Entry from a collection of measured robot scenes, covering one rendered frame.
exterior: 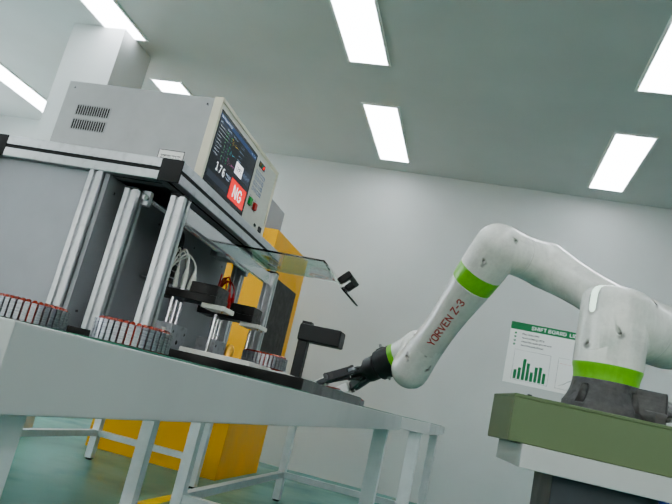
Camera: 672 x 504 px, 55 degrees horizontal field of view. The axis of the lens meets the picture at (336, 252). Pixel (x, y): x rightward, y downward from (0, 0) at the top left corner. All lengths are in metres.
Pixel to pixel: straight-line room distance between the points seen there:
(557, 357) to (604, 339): 5.38
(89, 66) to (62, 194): 4.54
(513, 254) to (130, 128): 0.94
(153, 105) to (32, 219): 0.36
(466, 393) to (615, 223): 2.27
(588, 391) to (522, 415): 0.17
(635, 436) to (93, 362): 0.98
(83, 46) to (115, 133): 4.51
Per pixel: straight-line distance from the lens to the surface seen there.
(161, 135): 1.49
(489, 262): 1.63
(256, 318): 1.62
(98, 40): 5.99
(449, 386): 6.62
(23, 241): 1.40
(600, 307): 1.34
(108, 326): 0.94
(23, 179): 1.45
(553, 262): 1.70
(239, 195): 1.60
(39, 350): 0.40
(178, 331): 1.42
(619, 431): 1.24
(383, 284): 6.81
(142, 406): 0.52
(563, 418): 1.22
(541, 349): 6.69
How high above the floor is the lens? 0.74
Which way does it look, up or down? 13 degrees up
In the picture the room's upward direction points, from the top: 13 degrees clockwise
